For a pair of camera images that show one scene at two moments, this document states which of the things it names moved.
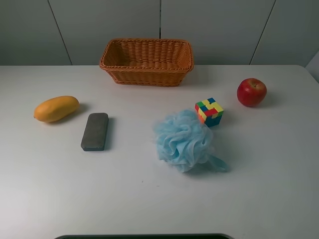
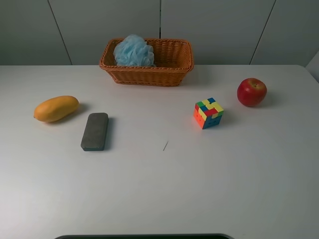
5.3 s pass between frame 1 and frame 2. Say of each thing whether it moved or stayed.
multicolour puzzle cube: stayed
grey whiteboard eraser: stayed
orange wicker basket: stayed
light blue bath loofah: moved
